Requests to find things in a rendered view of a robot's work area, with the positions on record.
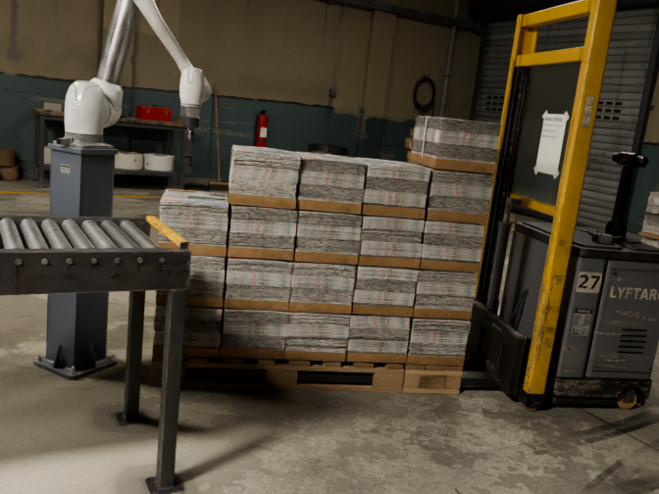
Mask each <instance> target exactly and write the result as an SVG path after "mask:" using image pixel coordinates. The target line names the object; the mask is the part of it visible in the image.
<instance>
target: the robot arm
mask: <svg viewBox="0 0 659 494"><path fill-rule="evenodd" d="M139 10H140V11H141V13H142V14H143V16H144V17H145V19H146V20H147V22H148V23H149V24H150V25H151V27H152V28H153V30H154V31H155V33H156V34H157V36H158V37H159V38H160V40H161V41H162V43H163V44H164V46H165V47H166V48H167V50H168V51H169V53H170V54H171V56H172V57H173V58H174V60H175V62H176V63H177V66H178V68H179V70H180V72H181V78H180V85H179V97H180V103H181V104H180V115H181V116H182V117H183V118H181V126H186V127H187V131H186V132H185V141H186V152H185V156H184V157H185V160H184V172H185V173H191V164H192V158H193V156H192V153H191V152H192V142H193V136H194V131H192V130H193V128H194V127H199V120H198V118H201V117H200V116H201V111H202V106H200V105H202V103H203V102H205V101H207V100H208V99H209V97H210V95H211V86H210V84H209V83H208V80H207V79H206V78H205V77H204V75H203V72H202V70H200V69H197V68H193V67H192V65H191V64H190V62H189V60H188V59H187V57H186V56H185V54H184V52H183V51H182V49H181V48H180V46H179V44H178V43H177V41H176V39H175V37H174V36H173V34H172V32H171V31H170V29H169V28H168V26H167V24H166V23H165V21H164V19H163V18H162V16H161V14H160V12H159V10H158V8H157V6H156V3H155V1H154V0H117V3H116V7H115V11H114V14H113V17H112V21H111V24H110V28H109V32H108V36H107V39H106V43H105V47H104V51H103V54H102V58H101V62H100V66H99V69H98V73H97V77H95V78H93V79H92V80H90V81H85V80H77V81H75V82H74V83H72V84H71V86H70V87H69V89H68V92H67V95H66V100H65V136H64V137H63V138H57V140H54V141H53V144H57V145H63V146H69V147H75V148H78V149H114V146H113V145H110V144H107V143H104V142H103V129H104V128H105V127H108V126H111V125H113V124H115V123H116V122H117V121H118V119H119V118H120V116H121V113H122V100H123V90H122V88H121V87H120V86H119V84H120V80H121V76H122V73H123V69H124V65H125V62H126V58H127V52H128V48H129V45H130V42H131V38H132V35H133V31H134V27H135V24H136V20H137V16H138V13H139Z"/></svg>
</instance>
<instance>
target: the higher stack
mask: <svg viewBox="0 0 659 494"><path fill-rule="evenodd" d="M500 127H501V124H498V123H485V122H476V121H466V120H457V119H448V118H439V117H429V116H426V117H423V116H417V118H416V125H415V127H414V129H415V131H414V134H413V135H414V139H413V142H412V143H413V144H412V153H415V154H420V155H422V158H423V155H424V156H428V157H432V158H435V159H445V160H455V161H465V162H476V163H486V164H495V162H497V157H498V156H497V154H498V153H497V150H498V149H497V147H498V146H497V145H498V144H497V143H498V140H499V134H500V129H501V128H500ZM414 165H417V166H420V167H423V168H426V169H428V170H430V171H431V174H430V177H429V180H430V181H429V187H428V190H427V193H428V195H427V198H426V203H425V205H426V206H425V209H427V210H431V211H442V212H454V213H466V214H479V215H487V213H488V210H489V208H488V207H490V206H489V205H488V204H489V203H488V201H489V199H490V197H491V191H492V188H491V187H490V186H491V185H492V183H493V181H492V180H493V177H492V176H491V175H488V174H486V173H476V172H465V171H455V170H445V169H435V168H431V167H428V166H425V165H421V164H418V163H417V164H414ZM423 221H425V223H424V225H423V227H424V230H423V233H422V241H421V244H423V247H422V248H423V249H422V255H421V257H420V259H421V260H430V261H443V262H457V263H471V264H479V263H480V261H481V255H482V250H481V248H482V240H483V237H482V236H483V229H484V226H483V225H481V224H480V223H471V222H447V221H434V220H427V219H423ZM417 270H418V271H419V273H418V278H417V283H416V284H417V285H416V290H415V293H416V294H415V297H414V302H413V303H414V304H413V307H414V309H415V308H418V309H437V310H456V311H471V310H472V309H473V306H474V305H473V303H475V302H474V297H475V294H476V293H475V291H476V287H477V286H476V281H477V275H476V274H475V273H474V272H453V271H439V270H424V269H420V268H418V269H417ZM409 318H410V322H409V324H410V325H409V329H410V330H409V338H408V346H407V349H406V350H407V351H406V352H407V355H408V356H436V357H459V358H464V356H465V350H466V345H467V344H466V343H467V341H468V340H467V339H468V334H469V332H470V329H471V322H470V321H469V320H458V319H437V318H415V317H409ZM402 364H403V363H402ZM403 368H404V370H405V372H404V377H403V384H402V392H403V393H442V394H459V392H460V390H459V389H460V384H461V377H462V373H463V367H462V366H445V365H415V364H403Z"/></svg>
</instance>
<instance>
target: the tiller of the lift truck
mask: <svg viewBox="0 0 659 494"><path fill-rule="evenodd" d="M612 160H613V161H614V162H616V163H617V164H618V165H620V166H624V167H623V168H622V172H621V177H620V182H619V186H618V191H617V196H616V201H615V206H614V211H613V216H612V220H611V224H612V230H611V233H610V235H613V230H614V226H615V225H616V223H618V222H624V220H625V215H626V210H627V206H628V200H629V195H630V190H631V185H632V179H633V174H634V168H645V167H646V166H647V165H648V163H649V160H648V158H646V157H645V156H643V155H642V154H637V153H630V152H620V153H615V154H614V155H613V156H612Z"/></svg>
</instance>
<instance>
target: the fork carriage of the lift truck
mask: <svg viewBox="0 0 659 494"><path fill-rule="evenodd" d="M474 302H475V303H473V305H474V306H473V309H472V317H471V319H470V320H469V321H470V322H471V329H470V332H469V334H468V339H467V340H468V341H467V343H466V344H467V345H466V350H465V354H470V355H471V356H472V357H473V358H474V359H475V360H476V366H477V367H478V368H479V369H480V370H481V371H487V372H488V373H489V374H490V375H491V376H492V377H493V378H494V380H495V381H494V384H495V385H496V386H497V387H498V388H499V389H500V390H501V391H503V392H504V393H505V394H506V395H507V396H508V395H514V396H516V395H517V390H518V384H519V378H520V373H521V367H522V361H523V357H524V351H525V346H526V340H527V337H526V336H525V335H524V334H523V333H522V332H521V331H519V330H518V329H517V328H515V327H514V326H513V325H511V324H510V323H509V322H507V321H506V320H504V319H503V318H501V317H499V316H498V315H497V314H495V313H494V312H493V311H492V310H491V309H489V308H488V307H487V306H485V305H484V304H483V303H481V302H480V301H479V300H477V299H476V298H474Z"/></svg>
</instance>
